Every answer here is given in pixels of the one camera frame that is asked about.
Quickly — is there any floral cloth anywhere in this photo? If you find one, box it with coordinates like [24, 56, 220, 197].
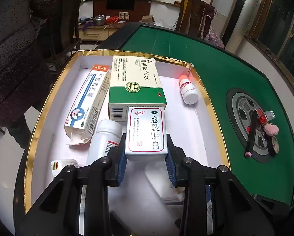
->
[205, 26, 225, 49]

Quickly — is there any white blue orange cream box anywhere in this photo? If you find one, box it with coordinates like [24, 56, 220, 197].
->
[65, 64, 112, 146]

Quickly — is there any black pen with pink cap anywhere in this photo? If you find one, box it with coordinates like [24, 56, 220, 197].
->
[245, 110, 258, 158]

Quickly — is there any small round tin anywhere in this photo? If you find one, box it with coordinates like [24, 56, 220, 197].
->
[268, 136, 280, 156]

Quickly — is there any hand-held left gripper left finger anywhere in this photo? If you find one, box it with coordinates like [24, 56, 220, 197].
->
[15, 133, 128, 236]

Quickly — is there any small white pill bottle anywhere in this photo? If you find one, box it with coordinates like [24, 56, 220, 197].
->
[179, 75, 199, 105]

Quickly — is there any dark wooden chair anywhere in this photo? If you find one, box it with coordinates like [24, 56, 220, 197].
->
[41, 0, 81, 63]

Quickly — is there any white bottle striped label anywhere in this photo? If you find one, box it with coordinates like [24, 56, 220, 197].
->
[50, 159, 79, 179]

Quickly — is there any tower air conditioner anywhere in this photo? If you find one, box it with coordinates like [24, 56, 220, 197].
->
[222, 0, 260, 48]

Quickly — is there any maroon fringed cloth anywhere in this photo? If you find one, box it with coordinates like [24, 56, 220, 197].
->
[200, 2, 217, 39]

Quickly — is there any large white gold-rimmed box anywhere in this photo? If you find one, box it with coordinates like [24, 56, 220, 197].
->
[24, 50, 231, 214]

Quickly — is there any silver and red medicine box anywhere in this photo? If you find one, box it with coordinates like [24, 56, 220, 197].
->
[125, 107, 168, 162]

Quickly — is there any metal pot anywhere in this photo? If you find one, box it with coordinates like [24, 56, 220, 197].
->
[93, 15, 107, 26]

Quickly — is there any pink fluffy pompom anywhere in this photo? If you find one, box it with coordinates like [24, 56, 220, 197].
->
[264, 124, 279, 137]

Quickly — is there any green and white medicine box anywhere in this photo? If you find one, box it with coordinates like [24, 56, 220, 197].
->
[109, 55, 167, 122]

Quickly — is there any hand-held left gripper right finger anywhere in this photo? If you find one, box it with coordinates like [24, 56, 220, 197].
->
[165, 134, 275, 236]

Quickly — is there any low television cabinet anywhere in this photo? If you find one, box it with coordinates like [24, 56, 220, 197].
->
[79, 20, 137, 41]

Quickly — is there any white bottle red-edged label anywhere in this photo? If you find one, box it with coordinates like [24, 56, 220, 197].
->
[86, 119, 123, 166]

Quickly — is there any round table centre panel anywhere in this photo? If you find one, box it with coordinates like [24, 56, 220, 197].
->
[226, 88, 279, 164]

